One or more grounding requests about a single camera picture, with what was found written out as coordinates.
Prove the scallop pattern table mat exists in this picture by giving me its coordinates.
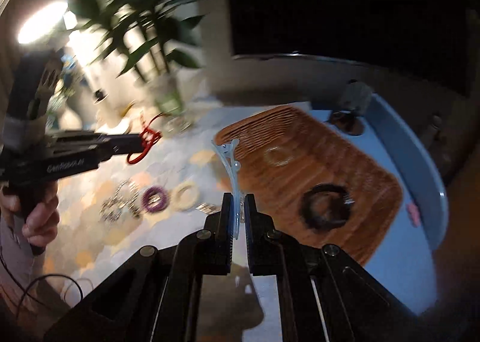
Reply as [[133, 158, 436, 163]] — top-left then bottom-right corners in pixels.
[[38, 102, 282, 341]]

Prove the clear pearl bead bracelet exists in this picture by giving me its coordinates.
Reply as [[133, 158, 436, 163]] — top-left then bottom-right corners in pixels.
[[262, 145, 296, 167]]

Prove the red cord bracelet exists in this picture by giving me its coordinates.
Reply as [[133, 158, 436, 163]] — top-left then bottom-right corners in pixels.
[[126, 112, 170, 166]]

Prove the white desk lamp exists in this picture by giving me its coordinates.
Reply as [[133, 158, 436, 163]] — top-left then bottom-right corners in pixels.
[[17, 0, 131, 134]]

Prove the black wrist watch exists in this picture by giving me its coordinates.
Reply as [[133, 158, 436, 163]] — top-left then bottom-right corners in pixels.
[[299, 184, 355, 231]]

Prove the purple spiral hair tie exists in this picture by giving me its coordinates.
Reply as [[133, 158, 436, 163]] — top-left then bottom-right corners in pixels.
[[141, 185, 170, 214]]

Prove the silver crystal charm bracelet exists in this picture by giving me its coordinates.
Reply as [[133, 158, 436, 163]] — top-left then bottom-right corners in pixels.
[[98, 179, 146, 223]]

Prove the green lucky bamboo plant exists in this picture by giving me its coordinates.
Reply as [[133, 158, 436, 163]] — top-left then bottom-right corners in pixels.
[[67, 0, 205, 83]]

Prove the person's left hand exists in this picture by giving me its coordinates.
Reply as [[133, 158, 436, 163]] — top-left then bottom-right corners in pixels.
[[1, 182, 60, 248]]

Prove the glass vase with water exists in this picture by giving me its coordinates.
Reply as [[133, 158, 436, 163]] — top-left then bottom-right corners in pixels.
[[146, 73, 193, 137]]

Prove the pink small object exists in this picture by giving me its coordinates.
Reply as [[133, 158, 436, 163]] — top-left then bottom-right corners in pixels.
[[407, 202, 420, 224]]

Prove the black monitor screen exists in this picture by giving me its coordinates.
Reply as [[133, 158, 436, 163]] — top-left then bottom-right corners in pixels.
[[228, 0, 479, 84]]

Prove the white metal clip stand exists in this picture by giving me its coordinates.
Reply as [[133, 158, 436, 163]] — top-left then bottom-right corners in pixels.
[[338, 79, 374, 115]]

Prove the black cable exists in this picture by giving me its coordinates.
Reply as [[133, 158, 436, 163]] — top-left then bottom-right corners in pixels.
[[0, 244, 86, 324]]

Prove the light blue hair clip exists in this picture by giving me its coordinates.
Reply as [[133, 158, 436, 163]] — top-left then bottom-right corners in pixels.
[[211, 139, 246, 242]]

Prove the brown wicker basket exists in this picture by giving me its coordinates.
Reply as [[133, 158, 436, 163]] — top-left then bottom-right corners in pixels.
[[214, 106, 403, 265]]

